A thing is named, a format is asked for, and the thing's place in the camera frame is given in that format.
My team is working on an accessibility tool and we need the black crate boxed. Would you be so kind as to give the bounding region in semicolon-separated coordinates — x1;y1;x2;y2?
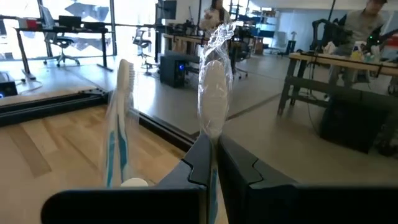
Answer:
320;93;398;154

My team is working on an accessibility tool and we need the black office chair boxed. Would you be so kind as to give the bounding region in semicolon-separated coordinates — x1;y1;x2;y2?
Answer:
43;30;81;68
132;28;156;76

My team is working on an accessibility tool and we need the wooden table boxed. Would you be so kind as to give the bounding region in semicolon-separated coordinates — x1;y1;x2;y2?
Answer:
163;32;215;55

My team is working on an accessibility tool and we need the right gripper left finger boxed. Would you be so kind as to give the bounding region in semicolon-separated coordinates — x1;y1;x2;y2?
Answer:
40;134;213;224

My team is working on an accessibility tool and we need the blue toothbrush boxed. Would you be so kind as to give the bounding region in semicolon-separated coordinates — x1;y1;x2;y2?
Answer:
196;21;237;224
99;58;139;189

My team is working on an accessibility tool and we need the spray bottle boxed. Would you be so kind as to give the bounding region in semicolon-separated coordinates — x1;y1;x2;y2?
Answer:
350;40;367;62

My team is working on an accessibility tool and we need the black computer tower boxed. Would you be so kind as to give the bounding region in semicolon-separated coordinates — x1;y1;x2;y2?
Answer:
159;51;187;88

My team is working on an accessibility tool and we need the blue mouthwash bottle white cap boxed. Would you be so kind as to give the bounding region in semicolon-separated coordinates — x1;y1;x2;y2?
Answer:
120;177;149;188

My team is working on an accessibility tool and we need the wooden workbench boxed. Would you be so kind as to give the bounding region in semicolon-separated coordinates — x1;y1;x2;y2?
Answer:
277;51;398;116

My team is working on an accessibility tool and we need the small black device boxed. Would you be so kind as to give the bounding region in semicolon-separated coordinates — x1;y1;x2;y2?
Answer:
0;71;19;98

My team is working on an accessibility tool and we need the black desk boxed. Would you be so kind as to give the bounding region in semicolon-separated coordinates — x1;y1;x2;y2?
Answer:
14;26;114;80

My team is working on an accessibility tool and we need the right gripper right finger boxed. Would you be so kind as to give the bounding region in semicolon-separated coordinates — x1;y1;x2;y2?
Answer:
217;136;398;224

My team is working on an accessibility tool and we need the person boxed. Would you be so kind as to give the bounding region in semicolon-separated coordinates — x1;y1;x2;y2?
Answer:
198;0;233;32
328;0;389;91

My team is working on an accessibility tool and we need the black monitor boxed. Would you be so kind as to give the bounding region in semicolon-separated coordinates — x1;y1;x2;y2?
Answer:
155;0;177;20

